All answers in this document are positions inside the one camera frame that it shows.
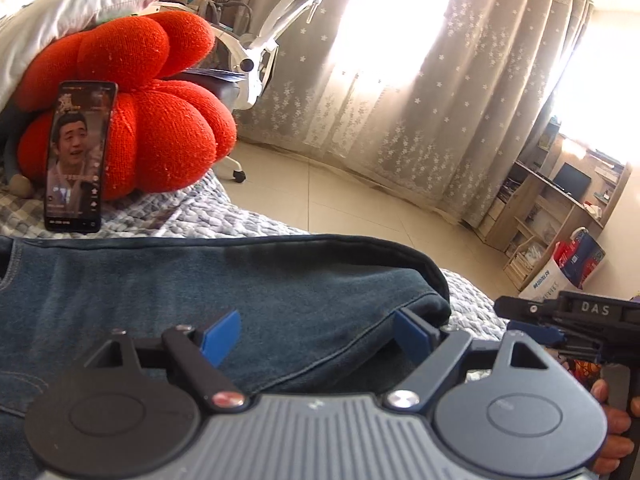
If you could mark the black computer monitor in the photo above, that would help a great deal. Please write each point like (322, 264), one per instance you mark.
(572, 180)

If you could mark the person's right hand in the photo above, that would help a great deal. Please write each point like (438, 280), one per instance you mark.
(616, 422)

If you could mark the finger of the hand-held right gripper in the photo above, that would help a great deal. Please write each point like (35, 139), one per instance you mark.
(525, 306)
(547, 339)

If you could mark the orange flower-shaped cushion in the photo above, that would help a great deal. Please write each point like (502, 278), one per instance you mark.
(160, 130)

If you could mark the wooden desk shelf unit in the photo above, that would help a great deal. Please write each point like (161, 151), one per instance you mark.
(525, 210)

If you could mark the grey checked quilt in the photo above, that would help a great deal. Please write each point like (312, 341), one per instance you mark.
(190, 210)

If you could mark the red and blue shopping bag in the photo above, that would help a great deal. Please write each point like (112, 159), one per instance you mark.
(575, 260)

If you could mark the black smartphone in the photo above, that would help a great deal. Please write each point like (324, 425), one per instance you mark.
(75, 160)

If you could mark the dark blue jeans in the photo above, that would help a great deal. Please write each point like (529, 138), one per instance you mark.
(200, 280)

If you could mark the beige floral curtain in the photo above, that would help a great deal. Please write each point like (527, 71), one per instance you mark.
(425, 85)

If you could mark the blue printed leaflet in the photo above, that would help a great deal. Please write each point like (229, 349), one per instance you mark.
(220, 74)

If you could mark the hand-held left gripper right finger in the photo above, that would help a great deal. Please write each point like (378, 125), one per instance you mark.
(415, 335)

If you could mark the white office chair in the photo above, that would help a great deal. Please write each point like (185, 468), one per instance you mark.
(260, 50)

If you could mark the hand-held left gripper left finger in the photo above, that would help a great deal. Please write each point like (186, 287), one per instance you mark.
(222, 335)

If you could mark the white quilted pillow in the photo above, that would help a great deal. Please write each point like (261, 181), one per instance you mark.
(60, 10)

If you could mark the blue plush doll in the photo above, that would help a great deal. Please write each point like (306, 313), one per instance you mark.
(12, 160)

